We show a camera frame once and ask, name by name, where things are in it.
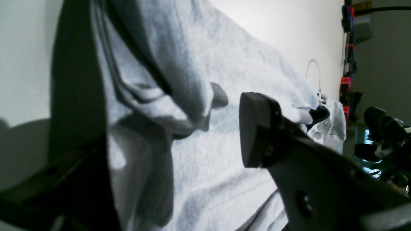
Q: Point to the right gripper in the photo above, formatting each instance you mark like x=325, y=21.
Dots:
x=390, y=138

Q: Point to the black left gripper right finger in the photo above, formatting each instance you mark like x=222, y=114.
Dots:
x=320, y=190

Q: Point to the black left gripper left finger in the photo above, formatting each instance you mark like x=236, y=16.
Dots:
x=72, y=192

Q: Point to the grey T-shirt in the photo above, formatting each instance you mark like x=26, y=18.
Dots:
x=173, y=72

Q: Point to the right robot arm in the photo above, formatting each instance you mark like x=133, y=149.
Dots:
x=396, y=173

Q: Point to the red black clamp middle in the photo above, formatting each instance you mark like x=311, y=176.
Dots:
x=349, y=99

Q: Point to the blue black bar clamp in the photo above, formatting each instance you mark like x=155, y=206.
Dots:
x=347, y=22

